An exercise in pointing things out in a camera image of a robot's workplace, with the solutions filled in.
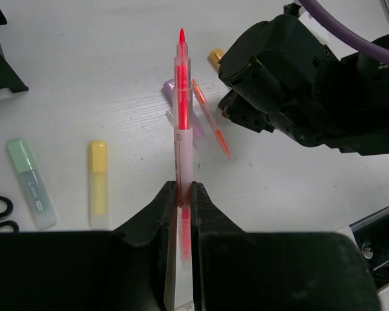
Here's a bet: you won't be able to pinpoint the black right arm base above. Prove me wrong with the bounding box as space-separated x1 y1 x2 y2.
349 206 389 290

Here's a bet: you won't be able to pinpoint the yellow highlighter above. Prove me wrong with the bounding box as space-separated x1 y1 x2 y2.
88 141 109 229

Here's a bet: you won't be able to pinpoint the orange double-tip pen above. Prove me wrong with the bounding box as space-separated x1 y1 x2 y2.
192 78 233 160

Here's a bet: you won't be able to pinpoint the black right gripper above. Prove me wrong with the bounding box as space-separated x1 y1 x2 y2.
218 14 340 133

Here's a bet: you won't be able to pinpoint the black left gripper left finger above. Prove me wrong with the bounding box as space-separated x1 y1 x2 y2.
0 181 177 310

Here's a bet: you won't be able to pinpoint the black scissors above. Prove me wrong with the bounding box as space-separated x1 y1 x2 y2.
0 196 19 233

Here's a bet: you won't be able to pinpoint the orange highlighter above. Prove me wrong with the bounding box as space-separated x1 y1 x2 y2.
208 49 225 72

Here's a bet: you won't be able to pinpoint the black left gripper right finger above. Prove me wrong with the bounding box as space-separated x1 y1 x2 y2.
191 183 381 310

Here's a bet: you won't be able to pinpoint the purple highlighter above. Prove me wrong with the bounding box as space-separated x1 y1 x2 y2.
163 79 207 150

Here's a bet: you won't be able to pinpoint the green highlighter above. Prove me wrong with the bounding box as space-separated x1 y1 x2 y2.
6 138 57 230

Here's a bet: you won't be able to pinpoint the red double-tip pen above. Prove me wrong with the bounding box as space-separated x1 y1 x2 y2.
172 29 193 270

